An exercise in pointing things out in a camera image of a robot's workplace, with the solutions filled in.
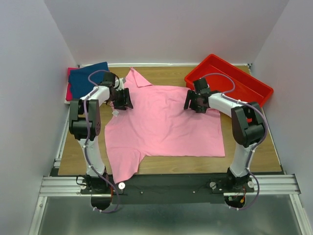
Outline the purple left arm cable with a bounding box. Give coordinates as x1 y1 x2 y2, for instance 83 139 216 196
83 70 120 214

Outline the red plastic bin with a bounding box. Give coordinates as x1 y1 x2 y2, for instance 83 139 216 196
184 54 273 106

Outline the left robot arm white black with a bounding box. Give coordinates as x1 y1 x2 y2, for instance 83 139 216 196
69 86 133 193

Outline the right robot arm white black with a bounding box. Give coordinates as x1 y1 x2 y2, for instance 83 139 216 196
184 89 268 192

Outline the folded white t shirt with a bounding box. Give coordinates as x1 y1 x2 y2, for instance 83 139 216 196
65 83 72 104

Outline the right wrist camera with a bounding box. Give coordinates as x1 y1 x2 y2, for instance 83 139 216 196
193 77 211 94

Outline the aluminium frame rail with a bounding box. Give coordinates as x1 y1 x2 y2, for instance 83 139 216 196
39 175 301 197

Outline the folded navy blue t shirt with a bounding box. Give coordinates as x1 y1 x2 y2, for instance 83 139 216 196
69 62 109 98

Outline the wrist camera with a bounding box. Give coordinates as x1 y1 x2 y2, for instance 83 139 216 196
100 72 125 91
193 77 211 94

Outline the pink polo shirt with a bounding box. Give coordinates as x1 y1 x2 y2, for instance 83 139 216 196
104 69 225 183

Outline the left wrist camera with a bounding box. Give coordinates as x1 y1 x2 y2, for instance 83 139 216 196
100 72 125 91

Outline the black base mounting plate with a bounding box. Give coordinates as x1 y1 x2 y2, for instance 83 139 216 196
79 173 254 208

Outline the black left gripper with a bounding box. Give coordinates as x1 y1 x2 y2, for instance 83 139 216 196
110 88 133 111

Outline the folded magenta t shirt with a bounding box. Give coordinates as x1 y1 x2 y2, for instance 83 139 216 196
65 68 77 104

